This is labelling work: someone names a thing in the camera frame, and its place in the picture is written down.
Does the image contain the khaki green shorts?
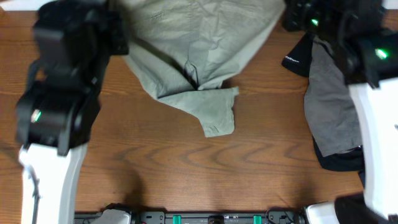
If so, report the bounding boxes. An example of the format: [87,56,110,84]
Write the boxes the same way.
[110,0,285,138]

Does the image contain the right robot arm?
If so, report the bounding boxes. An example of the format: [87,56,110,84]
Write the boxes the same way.
[283,0,397,223]

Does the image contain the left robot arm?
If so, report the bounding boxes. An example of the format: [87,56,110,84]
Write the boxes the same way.
[16,1,129,223]

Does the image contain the black garment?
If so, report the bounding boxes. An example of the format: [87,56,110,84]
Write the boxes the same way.
[281,34,366,182]

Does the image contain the grey shorts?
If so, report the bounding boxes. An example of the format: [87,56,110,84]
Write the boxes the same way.
[304,37,362,157]

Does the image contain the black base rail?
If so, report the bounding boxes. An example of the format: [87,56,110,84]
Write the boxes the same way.
[73,203,308,224]

